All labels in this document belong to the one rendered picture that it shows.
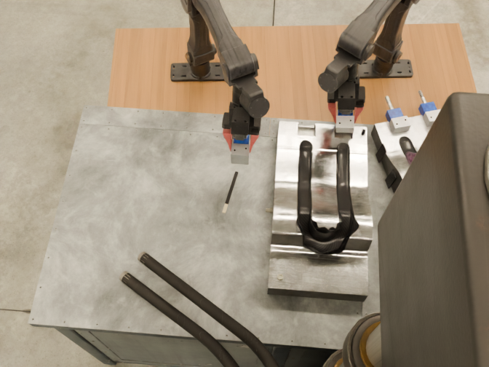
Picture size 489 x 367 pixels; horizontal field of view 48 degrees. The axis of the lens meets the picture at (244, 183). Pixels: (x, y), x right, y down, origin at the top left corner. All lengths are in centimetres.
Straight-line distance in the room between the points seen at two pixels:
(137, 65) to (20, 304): 115
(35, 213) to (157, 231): 113
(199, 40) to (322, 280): 77
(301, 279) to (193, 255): 31
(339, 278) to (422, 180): 113
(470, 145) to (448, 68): 168
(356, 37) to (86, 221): 90
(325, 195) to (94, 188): 68
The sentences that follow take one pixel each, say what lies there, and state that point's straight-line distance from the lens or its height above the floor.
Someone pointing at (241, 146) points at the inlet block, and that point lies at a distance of 152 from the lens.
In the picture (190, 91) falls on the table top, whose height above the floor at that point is 80.
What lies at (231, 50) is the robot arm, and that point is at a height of 121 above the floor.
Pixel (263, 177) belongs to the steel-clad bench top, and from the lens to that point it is 166.
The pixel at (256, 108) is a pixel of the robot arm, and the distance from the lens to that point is 136.
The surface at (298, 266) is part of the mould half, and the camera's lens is 149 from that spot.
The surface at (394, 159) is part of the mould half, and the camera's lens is 167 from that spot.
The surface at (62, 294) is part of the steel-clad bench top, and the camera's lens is 160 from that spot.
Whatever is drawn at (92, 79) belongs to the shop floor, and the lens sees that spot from 297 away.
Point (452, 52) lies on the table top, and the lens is 205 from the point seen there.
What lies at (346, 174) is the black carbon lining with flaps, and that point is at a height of 88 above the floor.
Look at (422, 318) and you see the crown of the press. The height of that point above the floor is 193.
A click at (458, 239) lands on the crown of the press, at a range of 31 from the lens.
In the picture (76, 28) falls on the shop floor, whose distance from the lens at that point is 321.
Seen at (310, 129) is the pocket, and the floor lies 87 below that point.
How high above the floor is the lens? 227
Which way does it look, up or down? 63 degrees down
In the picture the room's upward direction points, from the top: straight up
